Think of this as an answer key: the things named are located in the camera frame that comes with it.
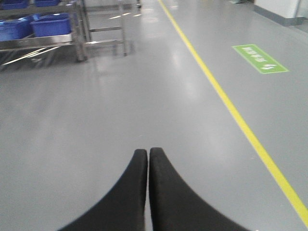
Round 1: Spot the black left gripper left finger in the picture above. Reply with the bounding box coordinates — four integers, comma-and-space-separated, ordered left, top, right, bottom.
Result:
61, 149, 147, 231

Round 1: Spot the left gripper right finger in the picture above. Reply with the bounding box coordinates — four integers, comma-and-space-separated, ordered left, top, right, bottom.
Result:
149, 147, 246, 231

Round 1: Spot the background steel shelf rack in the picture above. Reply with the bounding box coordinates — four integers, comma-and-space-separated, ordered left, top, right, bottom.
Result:
0, 0, 128, 65

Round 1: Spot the blue bin on shelf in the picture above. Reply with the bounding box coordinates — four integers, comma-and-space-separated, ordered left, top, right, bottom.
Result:
30, 13, 71, 37

